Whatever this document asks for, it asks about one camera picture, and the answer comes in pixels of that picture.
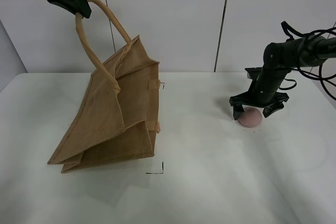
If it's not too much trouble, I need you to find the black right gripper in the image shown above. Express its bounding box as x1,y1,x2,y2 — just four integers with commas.
229,67,289,121

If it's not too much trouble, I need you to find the pink peach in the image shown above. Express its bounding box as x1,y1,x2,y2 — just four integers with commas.
237,107,263,128

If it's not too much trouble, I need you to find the brown linen tote bag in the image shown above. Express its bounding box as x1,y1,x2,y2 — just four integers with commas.
48,0,161,173

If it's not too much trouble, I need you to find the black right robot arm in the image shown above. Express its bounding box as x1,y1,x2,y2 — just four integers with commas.
229,36,335,121

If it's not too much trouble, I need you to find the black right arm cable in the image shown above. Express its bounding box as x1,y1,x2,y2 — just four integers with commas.
280,20,336,98

